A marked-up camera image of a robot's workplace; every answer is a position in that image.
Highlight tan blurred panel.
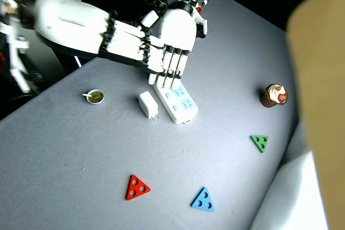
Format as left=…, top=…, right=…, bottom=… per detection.
left=286, top=0, right=345, bottom=230

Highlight white power adapter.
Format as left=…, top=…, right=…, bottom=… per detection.
left=138, top=90, right=160, bottom=121

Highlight white power strip blue sockets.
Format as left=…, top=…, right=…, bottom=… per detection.
left=152, top=79, right=199, bottom=125

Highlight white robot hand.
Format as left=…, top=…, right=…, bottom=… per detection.
left=32, top=0, right=165, bottom=75
left=139, top=8, right=198, bottom=88

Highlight green triangle block three holes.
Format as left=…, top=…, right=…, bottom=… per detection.
left=250, top=135, right=270, bottom=154

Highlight blue triangle block three holes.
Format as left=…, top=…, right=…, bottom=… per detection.
left=191, top=186, right=216, bottom=212

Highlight grey table cloth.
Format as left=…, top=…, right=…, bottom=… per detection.
left=0, top=0, right=301, bottom=230

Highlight toy chocolate cupcake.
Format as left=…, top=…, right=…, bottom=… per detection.
left=260, top=83, right=289, bottom=108

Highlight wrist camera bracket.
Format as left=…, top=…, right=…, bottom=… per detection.
left=193, top=16, right=209, bottom=39

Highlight black rounded cover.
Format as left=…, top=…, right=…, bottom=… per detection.
left=103, top=0, right=153, bottom=25

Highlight white backdrop sheet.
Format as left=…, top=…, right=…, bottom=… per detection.
left=250, top=122, right=328, bottom=230

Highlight red triangle block three holes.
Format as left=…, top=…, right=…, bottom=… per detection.
left=126, top=174, right=151, bottom=201

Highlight small white bowl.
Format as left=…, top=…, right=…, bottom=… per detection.
left=86, top=89, right=105, bottom=104

